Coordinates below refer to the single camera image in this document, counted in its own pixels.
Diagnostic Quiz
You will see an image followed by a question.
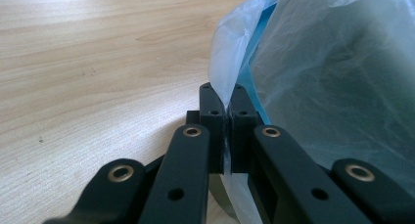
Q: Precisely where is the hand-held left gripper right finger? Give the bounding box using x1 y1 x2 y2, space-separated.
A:
229 83 266 174

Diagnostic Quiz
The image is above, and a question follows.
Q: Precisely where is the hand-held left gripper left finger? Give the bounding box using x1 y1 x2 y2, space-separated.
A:
186 82 227 175

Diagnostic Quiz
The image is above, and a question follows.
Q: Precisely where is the green plastic bin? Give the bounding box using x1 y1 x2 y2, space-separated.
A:
208 0 415 224

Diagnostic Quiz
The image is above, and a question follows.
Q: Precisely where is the white plastic bag blue band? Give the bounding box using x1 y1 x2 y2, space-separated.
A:
207 0 415 224

